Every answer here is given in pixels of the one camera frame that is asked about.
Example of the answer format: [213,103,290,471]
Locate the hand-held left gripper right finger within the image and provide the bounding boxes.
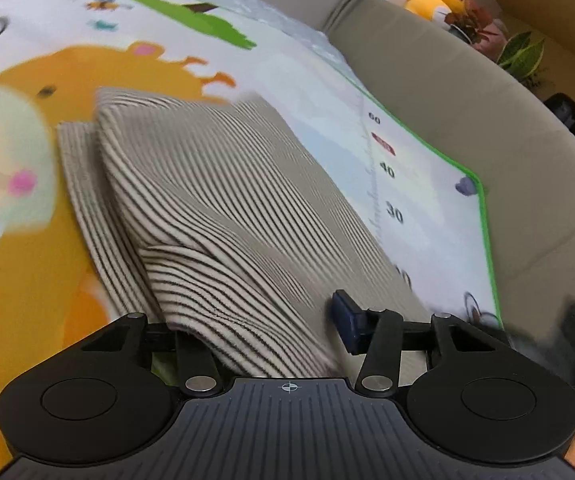
[331,290,511,397]

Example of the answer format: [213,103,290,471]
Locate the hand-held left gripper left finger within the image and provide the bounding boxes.
[82,313,222,395]

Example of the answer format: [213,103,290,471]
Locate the striped beige garment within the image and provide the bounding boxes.
[56,87,431,379]

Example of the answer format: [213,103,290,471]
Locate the black round object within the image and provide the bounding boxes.
[545,93,575,136]

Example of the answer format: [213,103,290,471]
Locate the beige sofa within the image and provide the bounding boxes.
[323,0,575,341]

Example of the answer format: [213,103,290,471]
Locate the cartoon printed play mat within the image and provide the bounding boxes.
[0,0,504,480]

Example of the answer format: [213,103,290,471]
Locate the green leaf potted plant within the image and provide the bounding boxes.
[496,31,548,86]

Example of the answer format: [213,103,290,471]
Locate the clear plastic bag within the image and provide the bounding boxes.
[218,0,338,61]

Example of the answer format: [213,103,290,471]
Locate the red leaf potted plant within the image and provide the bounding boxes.
[443,0,508,59]

